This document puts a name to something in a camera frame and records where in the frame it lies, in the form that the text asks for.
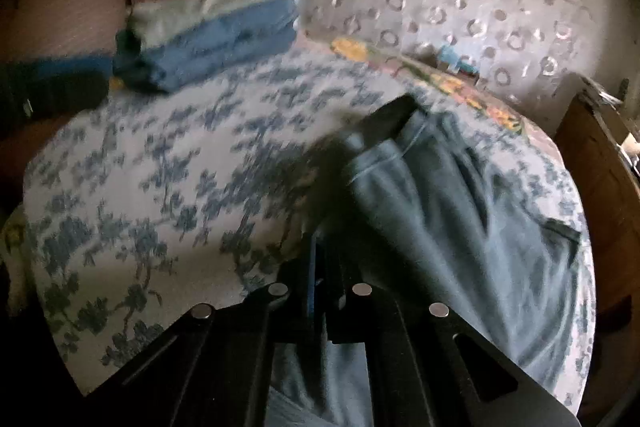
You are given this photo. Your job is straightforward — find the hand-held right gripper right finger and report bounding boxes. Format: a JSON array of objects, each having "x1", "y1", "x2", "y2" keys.
[{"x1": 322, "y1": 237, "x2": 581, "y2": 427}]

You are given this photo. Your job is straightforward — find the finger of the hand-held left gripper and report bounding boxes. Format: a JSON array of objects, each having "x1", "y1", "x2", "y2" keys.
[
  {"x1": 32, "y1": 74, "x2": 108, "y2": 112},
  {"x1": 30, "y1": 56, "x2": 113, "y2": 80}
]

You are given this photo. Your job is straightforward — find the clutter of boxes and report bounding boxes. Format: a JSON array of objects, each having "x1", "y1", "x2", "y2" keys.
[{"x1": 592, "y1": 79, "x2": 640, "y2": 178}]

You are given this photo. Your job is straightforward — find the brown wooden cabinet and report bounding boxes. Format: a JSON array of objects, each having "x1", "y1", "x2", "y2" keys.
[{"x1": 552, "y1": 74, "x2": 640, "y2": 323}]

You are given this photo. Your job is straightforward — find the stack of folded clothes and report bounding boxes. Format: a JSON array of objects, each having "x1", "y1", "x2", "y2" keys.
[{"x1": 112, "y1": 0, "x2": 298, "y2": 92}]

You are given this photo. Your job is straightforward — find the folded grey garment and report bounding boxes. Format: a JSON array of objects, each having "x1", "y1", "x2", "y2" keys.
[{"x1": 125, "y1": 0, "x2": 293, "y2": 48}]

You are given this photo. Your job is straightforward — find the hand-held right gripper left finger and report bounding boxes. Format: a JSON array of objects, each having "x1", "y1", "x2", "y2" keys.
[{"x1": 75, "y1": 232, "x2": 323, "y2": 427}]

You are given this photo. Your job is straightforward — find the small teal box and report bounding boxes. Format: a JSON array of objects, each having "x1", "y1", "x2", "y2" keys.
[{"x1": 437, "y1": 47, "x2": 476, "y2": 75}]

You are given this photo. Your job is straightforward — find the yellow floral blanket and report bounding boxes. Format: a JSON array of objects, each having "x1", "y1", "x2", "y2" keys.
[{"x1": 330, "y1": 36, "x2": 531, "y2": 135}]

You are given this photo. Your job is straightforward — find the blue floral bedsheet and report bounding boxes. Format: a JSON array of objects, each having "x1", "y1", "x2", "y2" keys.
[{"x1": 22, "y1": 42, "x2": 596, "y2": 413}]

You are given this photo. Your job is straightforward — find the grey-blue pants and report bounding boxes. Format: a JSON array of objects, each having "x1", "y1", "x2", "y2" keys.
[{"x1": 267, "y1": 94, "x2": 583, "y2": 427}]

